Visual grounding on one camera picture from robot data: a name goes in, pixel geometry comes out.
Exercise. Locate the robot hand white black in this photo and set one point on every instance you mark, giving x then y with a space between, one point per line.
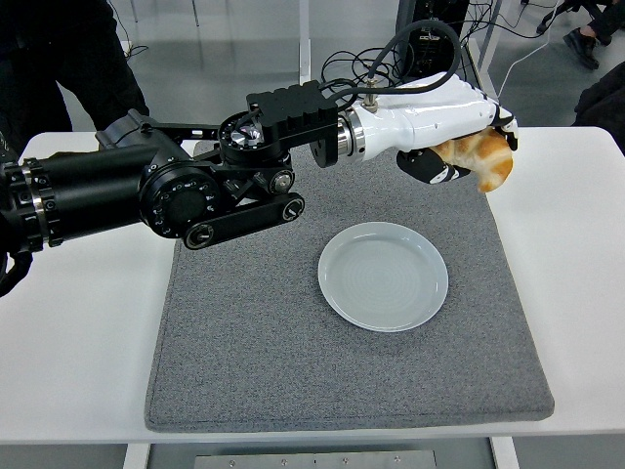
429 117

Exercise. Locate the croissant bread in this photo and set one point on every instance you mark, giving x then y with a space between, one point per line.
493 161

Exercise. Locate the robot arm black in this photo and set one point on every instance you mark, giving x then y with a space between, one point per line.
97 181

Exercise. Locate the pale grey round plate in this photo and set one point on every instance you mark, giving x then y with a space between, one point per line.
383 276

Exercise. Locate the grey metal plate with screws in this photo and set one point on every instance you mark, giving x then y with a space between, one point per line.
312 461

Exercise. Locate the black computer tower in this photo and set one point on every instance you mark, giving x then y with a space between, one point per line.
429 54

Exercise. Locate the white desk leg with foot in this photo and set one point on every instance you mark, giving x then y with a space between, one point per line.
488 49

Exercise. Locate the black office chair base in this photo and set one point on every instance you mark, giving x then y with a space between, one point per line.
547 22

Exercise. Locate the seated person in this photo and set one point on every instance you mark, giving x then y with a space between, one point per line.
581 46

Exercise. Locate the thin grey furniture leg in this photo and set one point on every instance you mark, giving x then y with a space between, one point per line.
196 12

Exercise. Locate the grey fabric mat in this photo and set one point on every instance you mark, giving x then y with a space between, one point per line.
293 352

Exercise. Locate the white table leg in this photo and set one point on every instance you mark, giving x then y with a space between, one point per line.
505 454
137 456

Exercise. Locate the standing person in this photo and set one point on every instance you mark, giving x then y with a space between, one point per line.
49 58

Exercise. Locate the white desk leg single post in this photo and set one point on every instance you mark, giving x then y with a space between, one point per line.
304 49

